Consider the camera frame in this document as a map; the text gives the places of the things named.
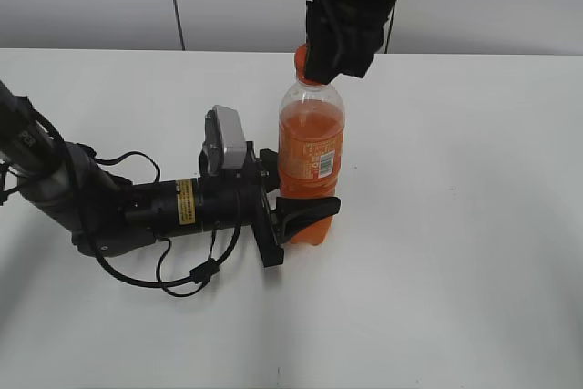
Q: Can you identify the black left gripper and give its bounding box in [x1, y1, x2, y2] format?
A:
[198, 141, 341, 267]

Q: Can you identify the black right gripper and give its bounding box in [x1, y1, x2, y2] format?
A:
[304, 0, 396, 85]

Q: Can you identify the orange soda plastic bottle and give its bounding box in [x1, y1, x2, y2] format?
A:
[276, 42, 347, 246]

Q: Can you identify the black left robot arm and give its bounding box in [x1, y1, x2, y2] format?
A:
[1, 88, 341, 267]

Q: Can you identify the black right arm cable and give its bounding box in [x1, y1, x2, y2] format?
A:
[384, 0, 400, 56]

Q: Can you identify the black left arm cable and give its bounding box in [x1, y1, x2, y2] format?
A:
[26, 106, 242, 298]

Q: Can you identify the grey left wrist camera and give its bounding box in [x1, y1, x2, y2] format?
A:
[199, 105, 247, 176]

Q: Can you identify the orange bottle cap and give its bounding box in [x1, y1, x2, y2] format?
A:
[294, 43, 323, 87]

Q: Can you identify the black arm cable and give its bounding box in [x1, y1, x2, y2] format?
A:
[384, 0, 400, 56]
[26, 106, 242, 298]

